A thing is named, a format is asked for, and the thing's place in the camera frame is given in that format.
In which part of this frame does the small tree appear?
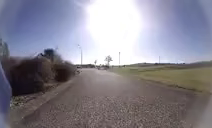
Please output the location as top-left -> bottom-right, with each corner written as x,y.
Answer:
104,54 -> 114,69

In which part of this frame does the street lamp pole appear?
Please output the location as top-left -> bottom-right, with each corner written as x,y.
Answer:
77,43 -> 84,67

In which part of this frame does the grey asphalt path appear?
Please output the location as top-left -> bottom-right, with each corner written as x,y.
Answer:
13,68 -> 208,128

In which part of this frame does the dark building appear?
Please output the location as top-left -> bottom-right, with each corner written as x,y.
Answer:
43,48 -> 56,63

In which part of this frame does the pale concrete kerb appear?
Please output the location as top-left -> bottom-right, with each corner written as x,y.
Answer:
8,76 -> 78,124

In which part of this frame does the grass field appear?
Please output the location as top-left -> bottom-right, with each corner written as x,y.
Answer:
108,63 -> 212,94

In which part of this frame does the row of bushes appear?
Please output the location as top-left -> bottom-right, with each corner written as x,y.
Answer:
0,54 -> 78,97

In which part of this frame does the distant tree line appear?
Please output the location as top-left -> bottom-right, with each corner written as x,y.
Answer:
127,59 -> 212,69

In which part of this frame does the gravel bed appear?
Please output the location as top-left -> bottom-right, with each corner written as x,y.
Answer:
9,83 -> 62,109

